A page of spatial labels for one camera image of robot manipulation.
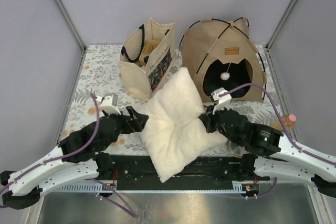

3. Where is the pink capped bottle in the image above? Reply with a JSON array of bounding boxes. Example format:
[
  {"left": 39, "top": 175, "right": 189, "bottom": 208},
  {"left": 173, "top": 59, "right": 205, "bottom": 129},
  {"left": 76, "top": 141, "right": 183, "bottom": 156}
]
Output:
[{"left": 271, "top": 114, "right": 297, "bottom": 132}]

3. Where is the beige pet tent fabric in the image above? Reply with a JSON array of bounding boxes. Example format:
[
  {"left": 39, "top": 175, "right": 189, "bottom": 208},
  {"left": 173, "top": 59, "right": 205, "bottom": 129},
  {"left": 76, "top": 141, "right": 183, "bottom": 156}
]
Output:
[{"left": 180, "top": 16, "right": 267, "bottom": 103}]

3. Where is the white pompom toy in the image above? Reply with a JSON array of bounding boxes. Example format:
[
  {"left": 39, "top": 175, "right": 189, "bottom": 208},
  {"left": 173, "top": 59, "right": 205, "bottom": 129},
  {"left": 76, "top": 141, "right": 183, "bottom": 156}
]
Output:
[{"left": 220, "top": 63, "right": 231, "bottom": 81}]

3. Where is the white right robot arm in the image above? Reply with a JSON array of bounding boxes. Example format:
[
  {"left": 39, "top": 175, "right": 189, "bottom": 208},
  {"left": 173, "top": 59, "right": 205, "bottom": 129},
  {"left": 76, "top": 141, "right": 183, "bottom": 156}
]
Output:
[{"left": 199, "top": 106, "right": 335, "bottom": 197}]

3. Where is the white slotted cable duct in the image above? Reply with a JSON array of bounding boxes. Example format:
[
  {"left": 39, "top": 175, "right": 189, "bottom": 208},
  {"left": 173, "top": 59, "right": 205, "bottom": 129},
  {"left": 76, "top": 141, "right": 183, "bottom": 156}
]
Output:
[{"left": 56, "top": 178, "right": 258, "bottom": 194}]

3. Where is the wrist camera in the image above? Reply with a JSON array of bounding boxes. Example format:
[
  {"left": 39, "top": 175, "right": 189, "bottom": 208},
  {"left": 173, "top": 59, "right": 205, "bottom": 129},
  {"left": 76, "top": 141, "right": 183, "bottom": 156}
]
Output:
[
  {"left": 96, "top": 93, "right": 121, "bottom": 115},
  {"left": 210, "top": 88, "right": 232, "bottom": 114}
]

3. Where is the cream canvas tote bag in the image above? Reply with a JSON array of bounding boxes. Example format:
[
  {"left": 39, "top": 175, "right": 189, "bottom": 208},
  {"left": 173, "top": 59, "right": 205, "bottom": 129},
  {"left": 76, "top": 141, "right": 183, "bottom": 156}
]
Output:
[{"left": 118, "top": 19, "right": 176, "bottom": 101}]

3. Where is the stainless steel pet bowl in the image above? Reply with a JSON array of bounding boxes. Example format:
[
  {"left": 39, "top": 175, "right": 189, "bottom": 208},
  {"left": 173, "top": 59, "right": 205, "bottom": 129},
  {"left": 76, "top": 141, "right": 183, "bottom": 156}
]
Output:
[{"left": 226, "top": 141, "right": 247, "bottom": 158}]

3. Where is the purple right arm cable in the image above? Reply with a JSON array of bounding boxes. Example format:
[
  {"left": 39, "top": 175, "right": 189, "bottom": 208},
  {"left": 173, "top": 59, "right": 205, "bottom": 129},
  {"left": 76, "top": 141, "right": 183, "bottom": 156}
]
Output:
[{"left": 220, "top": 82, "right": 336, "bottom": 200}]

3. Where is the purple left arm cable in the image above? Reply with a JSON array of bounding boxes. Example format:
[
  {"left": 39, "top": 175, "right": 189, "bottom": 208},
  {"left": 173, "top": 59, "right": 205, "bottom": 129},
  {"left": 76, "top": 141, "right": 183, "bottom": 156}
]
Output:
[{"left": 0, "top": 92, "right": 137, "bottom": 219}]

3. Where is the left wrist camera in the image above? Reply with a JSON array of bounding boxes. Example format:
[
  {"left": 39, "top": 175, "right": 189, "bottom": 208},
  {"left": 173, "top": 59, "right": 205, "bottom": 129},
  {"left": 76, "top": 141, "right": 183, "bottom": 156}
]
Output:
[{"left": 96, "top": 93, "right": 121, "bottom": 115}]

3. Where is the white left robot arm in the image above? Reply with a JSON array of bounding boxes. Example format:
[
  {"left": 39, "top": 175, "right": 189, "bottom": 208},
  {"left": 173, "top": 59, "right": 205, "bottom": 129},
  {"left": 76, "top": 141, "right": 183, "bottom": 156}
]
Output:
[{"left": 1, "top": 106, "right": 149, "bottom": 210}]

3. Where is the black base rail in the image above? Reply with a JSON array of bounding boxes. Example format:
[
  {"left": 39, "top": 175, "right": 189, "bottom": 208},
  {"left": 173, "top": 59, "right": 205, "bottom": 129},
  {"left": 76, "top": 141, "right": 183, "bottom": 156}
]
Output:
[{"left": 108, "top": 155, "right": 257, "bottom": 183}]

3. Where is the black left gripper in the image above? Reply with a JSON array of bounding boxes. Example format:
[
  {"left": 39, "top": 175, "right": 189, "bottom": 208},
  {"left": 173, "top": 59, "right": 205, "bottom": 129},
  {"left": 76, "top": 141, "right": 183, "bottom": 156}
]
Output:
[{"left": 100, "top": 105, "right": 149, "bottom": 151}]

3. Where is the white fluffy cushion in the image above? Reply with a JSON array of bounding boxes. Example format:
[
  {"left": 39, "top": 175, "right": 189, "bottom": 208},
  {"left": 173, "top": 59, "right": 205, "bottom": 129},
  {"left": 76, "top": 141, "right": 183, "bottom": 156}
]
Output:
[{"left": 135, "top": 67, "right": 227, "bottom": 183}]

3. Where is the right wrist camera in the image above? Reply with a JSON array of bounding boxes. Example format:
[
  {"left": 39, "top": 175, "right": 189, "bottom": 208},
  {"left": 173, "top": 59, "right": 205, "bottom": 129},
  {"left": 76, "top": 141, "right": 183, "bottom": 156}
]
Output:
[{"left": 210, "top": 88, "right": 232, "bottom": 114}]

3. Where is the brown cardboard box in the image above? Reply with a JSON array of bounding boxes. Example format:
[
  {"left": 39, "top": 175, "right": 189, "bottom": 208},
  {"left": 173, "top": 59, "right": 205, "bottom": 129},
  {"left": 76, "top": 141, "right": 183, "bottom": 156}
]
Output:
[{"left": 139, "top": 39, "right": 161, "bottom": 66}]

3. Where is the floral table mat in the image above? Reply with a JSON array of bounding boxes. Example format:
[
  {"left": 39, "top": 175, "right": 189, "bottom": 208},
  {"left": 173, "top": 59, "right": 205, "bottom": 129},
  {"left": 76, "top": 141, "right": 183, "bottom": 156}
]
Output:
[{"left": 61, "top": 45, "right": 283, "bottom": 157}]

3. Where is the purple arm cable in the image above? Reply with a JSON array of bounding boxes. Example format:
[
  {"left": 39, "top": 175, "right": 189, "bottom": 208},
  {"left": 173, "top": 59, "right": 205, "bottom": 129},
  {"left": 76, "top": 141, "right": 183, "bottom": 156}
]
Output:
[
  {"left": 220, "top": 82, "right": 336, "bottom": 200},
  {"left": 0, "top": 92, "right": 137, "bottom": 219}
]

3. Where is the black tent pole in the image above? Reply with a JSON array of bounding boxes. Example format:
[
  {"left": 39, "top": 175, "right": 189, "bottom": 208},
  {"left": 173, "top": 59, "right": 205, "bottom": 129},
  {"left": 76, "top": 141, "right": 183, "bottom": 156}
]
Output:
[
  {"left": 224, "top": 17, "right": 267, "bottom": 88},
  {"left": 179, "top": 17, "right": 249, "bottom": 77}
]

